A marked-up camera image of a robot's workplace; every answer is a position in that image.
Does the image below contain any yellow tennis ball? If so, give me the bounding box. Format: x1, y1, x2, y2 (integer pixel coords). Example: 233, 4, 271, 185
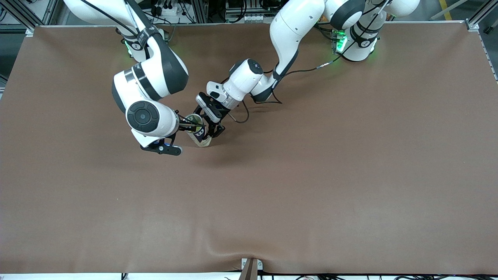
186, 115, 203, 133

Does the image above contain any silver tennis ball can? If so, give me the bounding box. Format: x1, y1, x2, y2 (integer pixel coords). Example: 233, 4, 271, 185
183, 114, 213, 148

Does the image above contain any white power strip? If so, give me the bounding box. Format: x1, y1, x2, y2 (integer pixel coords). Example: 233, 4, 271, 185
226, 14, 274, 23

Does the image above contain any black electronics box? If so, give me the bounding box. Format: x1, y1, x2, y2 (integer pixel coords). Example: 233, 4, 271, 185
226, 0, 274, 14

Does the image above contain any power strip with black plugs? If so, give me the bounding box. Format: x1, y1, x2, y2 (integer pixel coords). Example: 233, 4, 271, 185
150, 0, 184, 17

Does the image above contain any brown table mat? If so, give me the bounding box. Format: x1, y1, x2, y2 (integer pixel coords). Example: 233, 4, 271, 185
0, 21, 498, 275

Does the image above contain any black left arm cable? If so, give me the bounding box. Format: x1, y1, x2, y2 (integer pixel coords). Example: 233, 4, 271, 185
230, 0, 392, 124

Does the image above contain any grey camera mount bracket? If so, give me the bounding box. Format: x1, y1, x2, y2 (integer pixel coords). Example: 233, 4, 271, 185
240, 257, 263, 280

